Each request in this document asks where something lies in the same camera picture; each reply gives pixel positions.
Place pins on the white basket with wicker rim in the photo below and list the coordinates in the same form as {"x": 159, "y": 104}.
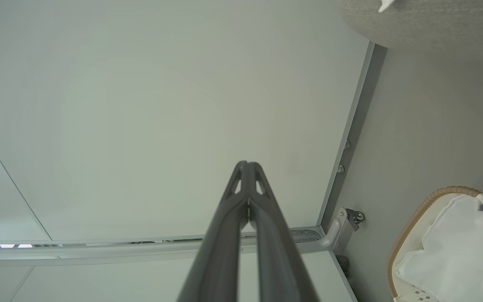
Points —
{"x": 413, "y": 247}

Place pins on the grey fabric sofa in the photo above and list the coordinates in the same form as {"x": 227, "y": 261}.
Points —
{"x": 434, "y": 25}

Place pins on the small white cloth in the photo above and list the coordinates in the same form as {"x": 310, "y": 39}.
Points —
{"x": 385, "y": 4}

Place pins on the white dotted cloth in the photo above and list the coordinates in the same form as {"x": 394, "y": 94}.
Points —
{"x": 421, "y": 295}

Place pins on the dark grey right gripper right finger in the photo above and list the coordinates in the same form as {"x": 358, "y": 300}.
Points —
{"x": 279, "y": 268}

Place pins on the large white garment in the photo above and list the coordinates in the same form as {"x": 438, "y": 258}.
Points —
{"x": 463, "y": 251}

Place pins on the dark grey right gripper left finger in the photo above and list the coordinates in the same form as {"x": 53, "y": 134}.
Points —
{"x": 220, "y": 260}

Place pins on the grey curved tube foot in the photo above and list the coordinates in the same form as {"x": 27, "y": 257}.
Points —
{"x": 333, "y": 233}

